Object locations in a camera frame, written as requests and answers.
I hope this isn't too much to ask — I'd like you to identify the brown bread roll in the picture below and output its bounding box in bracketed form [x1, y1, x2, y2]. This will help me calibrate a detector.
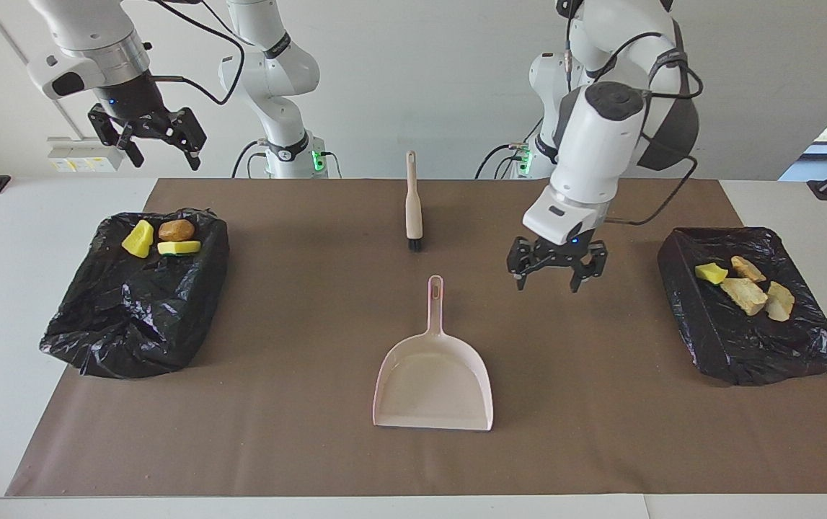
[158, 219, 197, 243]

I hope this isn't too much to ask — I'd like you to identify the yellow sponge wedge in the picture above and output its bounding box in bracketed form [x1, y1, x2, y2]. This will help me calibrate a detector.
[121, 219, 156, 259]

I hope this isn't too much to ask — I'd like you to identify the beige hand brush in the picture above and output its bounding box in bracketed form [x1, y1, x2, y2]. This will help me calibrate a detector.
[404, 150, 424, 252]

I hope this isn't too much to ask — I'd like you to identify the beige plastic dustpan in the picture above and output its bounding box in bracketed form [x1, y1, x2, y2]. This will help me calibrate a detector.
[372, 275, 495, 432]

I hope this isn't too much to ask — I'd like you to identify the large toy croissant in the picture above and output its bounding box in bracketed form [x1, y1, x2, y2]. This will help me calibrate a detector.
[720, 278, 769, 316]

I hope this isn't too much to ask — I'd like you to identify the small toy croissant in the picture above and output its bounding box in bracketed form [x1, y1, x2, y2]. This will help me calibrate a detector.
[730, 256, 767, 283]

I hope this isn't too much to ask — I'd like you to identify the pale bread chunk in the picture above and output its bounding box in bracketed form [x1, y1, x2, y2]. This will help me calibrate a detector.
[765, 281, 795, 322]

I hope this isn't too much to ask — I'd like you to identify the crumpled black bagged bin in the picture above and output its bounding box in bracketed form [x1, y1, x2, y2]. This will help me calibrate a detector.
[39, 208, 231, 380]

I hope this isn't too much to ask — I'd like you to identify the empty black bagged bin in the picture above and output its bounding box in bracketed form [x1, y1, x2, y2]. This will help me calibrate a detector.
[656, 226, 827, 387]

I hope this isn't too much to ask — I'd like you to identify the brown paper table mat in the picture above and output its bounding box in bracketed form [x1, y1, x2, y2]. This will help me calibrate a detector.
[6, 178, 827, 497]

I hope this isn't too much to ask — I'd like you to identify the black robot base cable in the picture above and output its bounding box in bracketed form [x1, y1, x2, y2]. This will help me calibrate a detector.
[475, 119, 545, 179]
[231, 140, 271, 179]

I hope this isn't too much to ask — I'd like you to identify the white wall socket box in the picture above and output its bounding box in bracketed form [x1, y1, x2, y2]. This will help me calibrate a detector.
[46, 136, 125, 174]

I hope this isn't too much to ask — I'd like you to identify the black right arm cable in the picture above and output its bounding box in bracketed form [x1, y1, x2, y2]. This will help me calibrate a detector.
[148, 0, 247, 107]

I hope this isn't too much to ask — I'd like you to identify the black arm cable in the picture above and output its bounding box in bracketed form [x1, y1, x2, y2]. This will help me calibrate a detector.
[148, 0, 247, 107]
[563, 0, 704, 228]

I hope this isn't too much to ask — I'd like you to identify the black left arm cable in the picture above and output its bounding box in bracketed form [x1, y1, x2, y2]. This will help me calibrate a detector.
[563, 0, 704, 228]

